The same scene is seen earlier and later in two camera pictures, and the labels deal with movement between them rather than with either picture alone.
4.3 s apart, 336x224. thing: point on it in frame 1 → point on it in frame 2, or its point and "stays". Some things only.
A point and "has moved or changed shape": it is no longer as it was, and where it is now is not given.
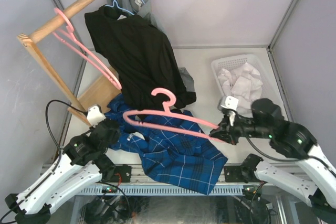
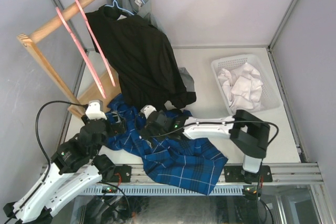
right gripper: (226, 130) → (146, 131)
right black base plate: (238, 174) stays
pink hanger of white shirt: (103, 73) has moved or changed shape
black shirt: (144, 58) stays
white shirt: (244, 83) stays
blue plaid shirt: (171, 145) stays
